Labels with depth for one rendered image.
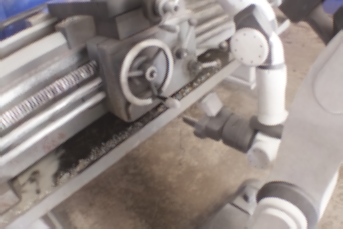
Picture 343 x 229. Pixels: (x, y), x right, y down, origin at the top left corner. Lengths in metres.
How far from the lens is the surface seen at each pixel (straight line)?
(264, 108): 0.57
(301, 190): 0.45
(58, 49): 0.84
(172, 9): 0.76
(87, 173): 0.88
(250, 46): 0.49
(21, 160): 0.95
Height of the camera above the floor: 1.05
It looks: 35 degrees down
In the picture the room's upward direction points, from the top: 8 degrees counter-clockwise
